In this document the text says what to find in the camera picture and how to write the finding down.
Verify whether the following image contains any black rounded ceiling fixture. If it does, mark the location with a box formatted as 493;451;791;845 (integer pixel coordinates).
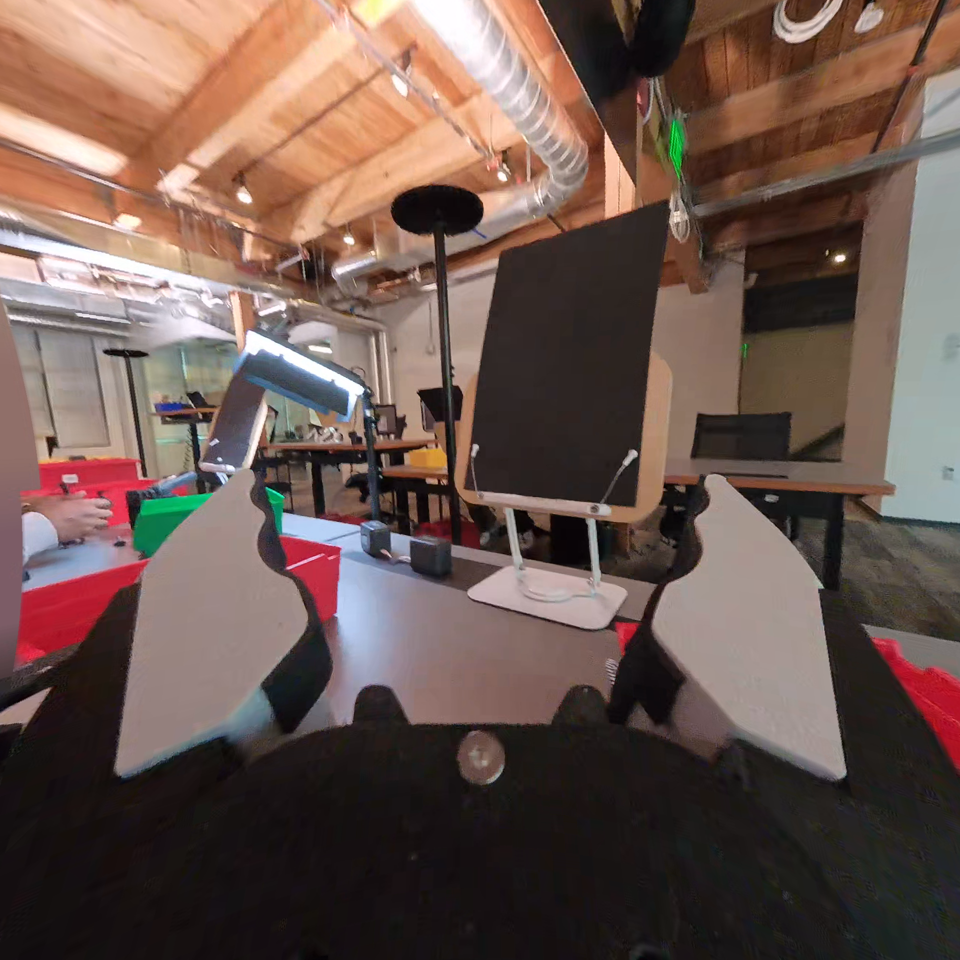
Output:
628;0;699;78

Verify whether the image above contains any black tablet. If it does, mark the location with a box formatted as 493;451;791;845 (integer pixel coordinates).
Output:
463;201;671;510

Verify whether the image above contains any another person's forearm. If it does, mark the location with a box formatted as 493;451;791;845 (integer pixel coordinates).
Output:
21;510;61;565

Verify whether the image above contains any black pole with disc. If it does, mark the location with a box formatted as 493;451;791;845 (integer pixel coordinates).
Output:
391;186;485;545

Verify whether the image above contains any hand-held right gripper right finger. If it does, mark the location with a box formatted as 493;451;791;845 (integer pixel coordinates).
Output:
606;472;849;783

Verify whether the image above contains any led light panel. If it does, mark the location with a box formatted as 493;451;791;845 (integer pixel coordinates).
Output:
234;328;370;423

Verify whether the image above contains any red plastic bin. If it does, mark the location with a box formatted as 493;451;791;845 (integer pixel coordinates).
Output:
37;457;144;492
15;534;342;665
615;621;960;774

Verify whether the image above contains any wooden top desk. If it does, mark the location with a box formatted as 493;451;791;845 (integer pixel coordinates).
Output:
663;456;897;594
258;437;451;519

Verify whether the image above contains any black office chair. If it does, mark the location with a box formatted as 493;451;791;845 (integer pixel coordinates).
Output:
690;411;794;460

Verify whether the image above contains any white cable coil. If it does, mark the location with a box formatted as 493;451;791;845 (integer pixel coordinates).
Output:
772;0;846;45

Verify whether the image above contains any wooden white tablet stand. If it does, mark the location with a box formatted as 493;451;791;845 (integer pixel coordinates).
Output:
455;352;674;631

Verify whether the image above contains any silver ventilation duct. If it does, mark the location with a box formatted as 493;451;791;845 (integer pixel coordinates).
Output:
330;0;590;294

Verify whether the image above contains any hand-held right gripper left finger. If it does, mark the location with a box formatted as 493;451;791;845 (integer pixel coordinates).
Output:
112;468;335;779

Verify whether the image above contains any green plastic bin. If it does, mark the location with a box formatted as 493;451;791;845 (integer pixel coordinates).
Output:
133;486;286;560

